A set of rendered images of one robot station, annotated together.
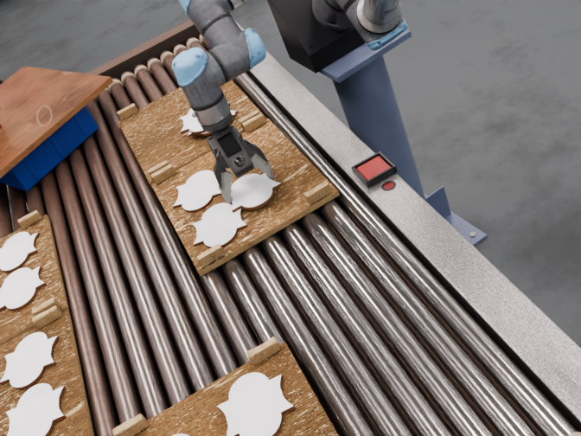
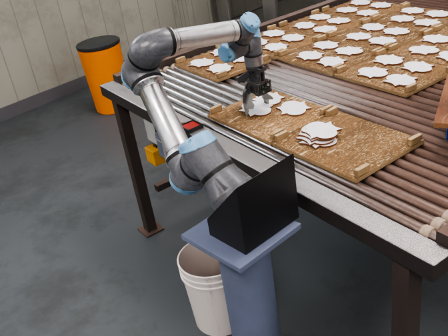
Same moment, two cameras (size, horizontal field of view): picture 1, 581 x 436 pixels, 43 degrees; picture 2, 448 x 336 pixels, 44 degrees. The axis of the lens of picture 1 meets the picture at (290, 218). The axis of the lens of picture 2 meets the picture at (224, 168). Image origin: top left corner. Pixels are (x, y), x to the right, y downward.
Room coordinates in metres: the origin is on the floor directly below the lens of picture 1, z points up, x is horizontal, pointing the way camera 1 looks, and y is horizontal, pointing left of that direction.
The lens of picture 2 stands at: (3.28, -0.99, 1.90)
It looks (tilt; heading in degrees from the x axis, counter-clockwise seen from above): 29 degrees down; 156
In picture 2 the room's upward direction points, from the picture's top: 9 degrees counter-clockwise
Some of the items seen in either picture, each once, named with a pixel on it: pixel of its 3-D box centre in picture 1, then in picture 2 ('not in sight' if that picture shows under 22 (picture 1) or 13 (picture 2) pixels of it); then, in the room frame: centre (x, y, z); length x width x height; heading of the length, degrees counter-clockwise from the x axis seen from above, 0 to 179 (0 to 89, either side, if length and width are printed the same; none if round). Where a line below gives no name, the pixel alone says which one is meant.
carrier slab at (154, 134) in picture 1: (188, 121); (345, 143); (1.85, 0.15, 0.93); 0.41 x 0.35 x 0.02; 8
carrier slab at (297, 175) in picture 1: (238, 189); (269, 114); (1.43, 0.08, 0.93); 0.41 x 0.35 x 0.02; 9
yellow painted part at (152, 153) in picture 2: not in sight; (153, 139); (0.91, -0.27, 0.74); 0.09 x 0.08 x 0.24; 7
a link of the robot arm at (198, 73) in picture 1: (198, 78); (251, 41); (1.41, 0.05, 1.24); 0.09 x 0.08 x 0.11; 104
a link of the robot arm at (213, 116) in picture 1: (210, 110); (254, 60); (1.40, 0.06, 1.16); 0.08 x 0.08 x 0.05
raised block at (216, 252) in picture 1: (211, 255); not in sight; (1.22, 0.19, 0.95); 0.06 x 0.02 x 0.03; 99
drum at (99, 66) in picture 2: not in sight; (106, 75); (-1.50, 0.16, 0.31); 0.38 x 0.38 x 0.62
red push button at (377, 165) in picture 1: (373, 169); (191, 127); (1.29, -0.21, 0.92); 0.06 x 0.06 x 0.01; 7
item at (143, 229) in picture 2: not in sight; (135, 168); (0.54, -0.30, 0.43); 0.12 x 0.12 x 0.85; 7
